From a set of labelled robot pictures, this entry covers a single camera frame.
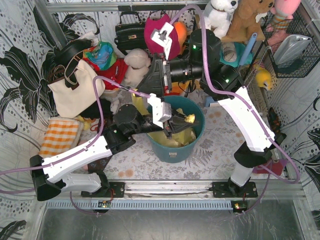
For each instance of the black wire basket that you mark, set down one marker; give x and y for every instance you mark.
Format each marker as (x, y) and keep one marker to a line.
(302, 65)

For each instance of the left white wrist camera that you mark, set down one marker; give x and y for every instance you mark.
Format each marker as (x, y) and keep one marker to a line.
(161, 110)

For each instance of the black wide-brim hat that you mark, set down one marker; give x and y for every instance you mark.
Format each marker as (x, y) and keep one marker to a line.
(63, 56)

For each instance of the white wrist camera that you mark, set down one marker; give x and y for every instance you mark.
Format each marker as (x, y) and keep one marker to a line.
(162, 38)
(161, 110)

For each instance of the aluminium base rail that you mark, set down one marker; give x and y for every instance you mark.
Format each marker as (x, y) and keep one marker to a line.
(199, 190)

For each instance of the red cloth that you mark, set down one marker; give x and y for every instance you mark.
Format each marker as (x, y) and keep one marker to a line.
(116, 72)

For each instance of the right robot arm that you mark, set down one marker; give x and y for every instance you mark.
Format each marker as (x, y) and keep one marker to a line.
(224, 84)

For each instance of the grey patterned sock roll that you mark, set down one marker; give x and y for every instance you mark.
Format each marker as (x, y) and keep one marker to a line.
(229, 52)

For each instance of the cream plush lamb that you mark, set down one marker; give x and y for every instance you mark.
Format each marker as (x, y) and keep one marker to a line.
(138, 63)

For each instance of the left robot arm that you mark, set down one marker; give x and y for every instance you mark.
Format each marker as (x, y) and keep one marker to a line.
(54, 175)

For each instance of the cream canvas tote bag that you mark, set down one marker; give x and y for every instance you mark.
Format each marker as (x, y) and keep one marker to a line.
(71, 101)

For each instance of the colorful tie-dye cloth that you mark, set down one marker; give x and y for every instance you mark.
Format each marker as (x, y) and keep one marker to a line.
(100, 57)

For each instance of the teal plastic trash bin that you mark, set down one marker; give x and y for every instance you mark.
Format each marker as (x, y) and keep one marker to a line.
(181, 145)

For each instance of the striped colorful sock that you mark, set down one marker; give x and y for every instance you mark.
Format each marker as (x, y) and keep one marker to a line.
(276, 166)

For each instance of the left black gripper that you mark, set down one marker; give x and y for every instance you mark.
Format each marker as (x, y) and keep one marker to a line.
(169, 128)

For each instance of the pink plush toy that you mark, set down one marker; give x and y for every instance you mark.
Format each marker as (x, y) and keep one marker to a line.
(282, 14)

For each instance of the white husky plush dog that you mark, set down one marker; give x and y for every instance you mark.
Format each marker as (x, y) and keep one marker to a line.
(218, 15)

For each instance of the brown floral necktie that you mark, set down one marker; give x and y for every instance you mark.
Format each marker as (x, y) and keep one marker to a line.
(98, 165)

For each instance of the orange plush toy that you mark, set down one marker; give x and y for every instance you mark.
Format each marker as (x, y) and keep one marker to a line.
(181, 30)

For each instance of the brown teddy bear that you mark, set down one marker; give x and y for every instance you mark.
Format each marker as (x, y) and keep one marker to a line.
(246, 20)

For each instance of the silver foil pouch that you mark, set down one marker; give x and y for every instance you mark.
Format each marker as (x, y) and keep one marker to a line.
(291, 48)

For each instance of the magenta fabric bag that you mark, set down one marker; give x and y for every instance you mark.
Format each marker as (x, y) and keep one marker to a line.
(157, 24)

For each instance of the teal folded cloth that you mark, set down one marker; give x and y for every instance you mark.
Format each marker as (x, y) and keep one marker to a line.
(240, 49)

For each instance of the wooden shelf with black frame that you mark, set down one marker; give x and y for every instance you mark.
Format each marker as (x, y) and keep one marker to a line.
(243, 38)

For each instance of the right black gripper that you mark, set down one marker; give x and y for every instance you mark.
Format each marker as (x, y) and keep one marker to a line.
(165, 78)

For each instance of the blue floor squeegee mop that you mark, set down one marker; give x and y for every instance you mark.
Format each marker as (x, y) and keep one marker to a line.
(209, 100)

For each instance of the yellow plush duck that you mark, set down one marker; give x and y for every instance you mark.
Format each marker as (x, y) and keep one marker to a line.
(262, 76)

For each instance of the dark patterned cloth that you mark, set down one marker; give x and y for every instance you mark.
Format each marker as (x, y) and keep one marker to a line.
(275, 123)

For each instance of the black leather handbag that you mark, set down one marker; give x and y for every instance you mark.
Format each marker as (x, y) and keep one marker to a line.
(130, 36)

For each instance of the orange checkered towel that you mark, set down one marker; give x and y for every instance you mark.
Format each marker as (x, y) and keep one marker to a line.
(61, 135)

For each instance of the beige bristle broom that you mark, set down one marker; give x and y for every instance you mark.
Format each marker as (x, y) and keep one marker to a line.
(255, 93)

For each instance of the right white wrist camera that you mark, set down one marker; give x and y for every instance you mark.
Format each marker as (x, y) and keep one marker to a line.
(162, 38)

